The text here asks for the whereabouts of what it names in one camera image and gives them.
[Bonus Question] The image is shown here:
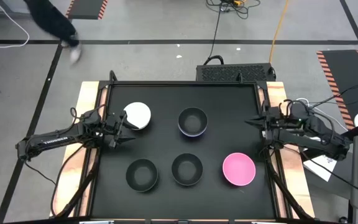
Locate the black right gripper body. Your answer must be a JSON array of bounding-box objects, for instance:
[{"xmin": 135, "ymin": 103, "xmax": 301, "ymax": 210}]
[{"xmin": 262, "ymin": 106, "xmax": 285, "ymax": 141}]

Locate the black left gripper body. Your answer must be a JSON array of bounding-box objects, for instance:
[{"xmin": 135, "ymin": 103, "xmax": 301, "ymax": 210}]
[{"xmin": 100, "ymin": 110, "xmax": 128, "ymax": 149}]

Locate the white bowl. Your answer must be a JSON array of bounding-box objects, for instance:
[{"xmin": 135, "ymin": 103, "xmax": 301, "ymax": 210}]
[{"xmin": 122, "ymin": 101, "xmax": 152, "ymax": 131}]

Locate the dark grey bowl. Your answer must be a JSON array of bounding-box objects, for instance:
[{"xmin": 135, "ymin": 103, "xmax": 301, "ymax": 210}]
[
  {"xmin": 177, "ymin": 106, "xmax": 208, "ymax": 136},
  {"xmin": 171, "ymin": 152, "xmax": 204, "ymax": 187},
  {"xmin": 125, "ymin": 158, "xmax": 159, "ymax": 193}
]

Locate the pink ribbed bowl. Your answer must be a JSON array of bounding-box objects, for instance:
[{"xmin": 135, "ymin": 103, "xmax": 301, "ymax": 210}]
[{"xmin": 222, "ymin": 152, "xmax": 257, "ymax": 187}]

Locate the light wooden side board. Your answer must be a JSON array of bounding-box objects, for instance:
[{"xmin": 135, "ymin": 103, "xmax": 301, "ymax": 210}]
[
  {"xmin": 48, "ymin": 81, "xmax": 109, "ymax": 218},
  {"xmin": 259, "ymin": 81, "xmax": 316, "ymax": 219}
]

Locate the black perforated computer tower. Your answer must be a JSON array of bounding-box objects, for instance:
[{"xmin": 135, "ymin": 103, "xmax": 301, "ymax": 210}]
[{"xmin": 195, "ymin": 62, "xmax": 277, "ymax": 83}]

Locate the white paper sheet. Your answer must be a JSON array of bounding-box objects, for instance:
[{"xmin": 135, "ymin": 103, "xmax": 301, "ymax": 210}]
[{"xmin": 302, "ymin": 154, "xmax": 339, "ymax": 183}]

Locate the hazard-striped black floor mat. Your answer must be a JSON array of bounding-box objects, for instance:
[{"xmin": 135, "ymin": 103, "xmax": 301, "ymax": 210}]
[
  {"xmin": 316, "ymin": 49, "xmax": 358, "ymax": 131},
  {"xmin": 64, "ymin": 0, "xmax": 109, "ymax": 21}
]

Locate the person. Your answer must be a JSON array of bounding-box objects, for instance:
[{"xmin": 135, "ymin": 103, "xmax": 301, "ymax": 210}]
[{"xmin": 22, "ymin": 0, "xmax": 83, "ymax": 65}]

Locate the white cable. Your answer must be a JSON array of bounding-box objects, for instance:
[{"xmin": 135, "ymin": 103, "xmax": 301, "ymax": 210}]
[
  {"xmin": 0, "ymin": 0, "xmax": 30, "ymax": 49},
  {"xmin": 293, "ymin": 98, "xmax": 349, "ymax": 132}
]

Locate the black table frame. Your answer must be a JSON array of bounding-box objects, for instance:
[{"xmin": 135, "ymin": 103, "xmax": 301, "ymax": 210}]
[{"xmin": 85, "ymin": 80, "xmax": 291, "ymax": 224}]

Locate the black power cable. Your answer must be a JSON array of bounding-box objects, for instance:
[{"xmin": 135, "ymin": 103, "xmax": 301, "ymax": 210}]
[{"xmin": 203, "ymin": 7, "xmax": 226, "ymax": 65}]

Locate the yellow cable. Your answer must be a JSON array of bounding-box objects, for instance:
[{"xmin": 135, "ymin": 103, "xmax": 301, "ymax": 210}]
[{"xmin": 268, "ymin": 0, "xmax": 291, "ymax": 64}]

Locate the black cable bundle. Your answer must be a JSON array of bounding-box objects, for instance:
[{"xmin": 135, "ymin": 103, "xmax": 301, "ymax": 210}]
[{"xmin": 206, "ymin": 0, "xmax": 262, "ymax": 20}]

